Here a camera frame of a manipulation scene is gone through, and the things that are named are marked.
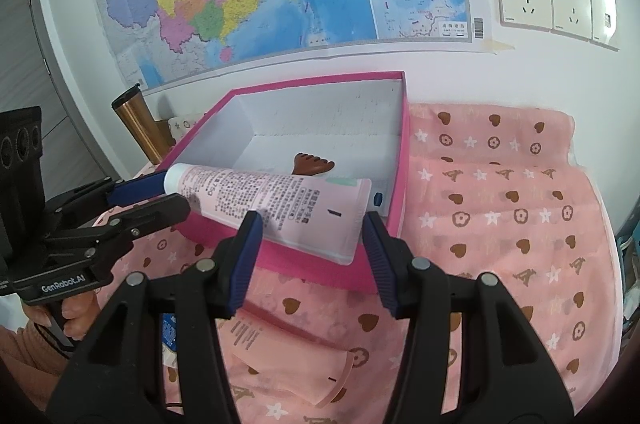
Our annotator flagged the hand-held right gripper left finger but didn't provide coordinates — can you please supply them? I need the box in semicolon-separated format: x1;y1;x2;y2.
50;210;265;424

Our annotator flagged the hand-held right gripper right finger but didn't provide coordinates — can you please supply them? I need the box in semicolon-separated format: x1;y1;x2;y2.
362;211;576;424

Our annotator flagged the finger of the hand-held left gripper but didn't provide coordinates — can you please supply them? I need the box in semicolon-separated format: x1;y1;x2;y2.
44;193;192;266
45;171;168;225

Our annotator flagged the light pink cream tube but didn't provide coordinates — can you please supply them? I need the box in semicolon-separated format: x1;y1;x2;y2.
162;163;373;265

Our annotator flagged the white blue medicine box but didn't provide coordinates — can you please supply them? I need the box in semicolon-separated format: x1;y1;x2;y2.
161;314;179;352

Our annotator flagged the pink cardboard box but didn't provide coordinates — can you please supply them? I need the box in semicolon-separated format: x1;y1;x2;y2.
160;71;412;296

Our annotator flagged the person's left forearm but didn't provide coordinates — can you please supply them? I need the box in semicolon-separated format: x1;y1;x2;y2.
0;321;76;424

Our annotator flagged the person's left hand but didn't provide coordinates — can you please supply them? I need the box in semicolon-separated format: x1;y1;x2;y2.
25;290;101;347

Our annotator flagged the gold metal tumbler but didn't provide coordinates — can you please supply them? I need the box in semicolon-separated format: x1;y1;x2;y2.
111;85;173;165

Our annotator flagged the cream printed cloth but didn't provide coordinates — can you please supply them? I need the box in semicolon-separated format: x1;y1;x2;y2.
167;111;208;137

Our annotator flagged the salmon pink tube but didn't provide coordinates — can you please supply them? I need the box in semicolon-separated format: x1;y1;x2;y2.
227;308;363;409

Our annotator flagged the pink printed cloth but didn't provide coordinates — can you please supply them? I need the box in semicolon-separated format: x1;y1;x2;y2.
95;102;623;424

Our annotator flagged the grey door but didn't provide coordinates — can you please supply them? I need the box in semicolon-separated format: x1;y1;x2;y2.
0;0;117;205

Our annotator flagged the narrow white wall plate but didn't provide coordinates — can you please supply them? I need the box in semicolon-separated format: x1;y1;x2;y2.
590;0;620;50

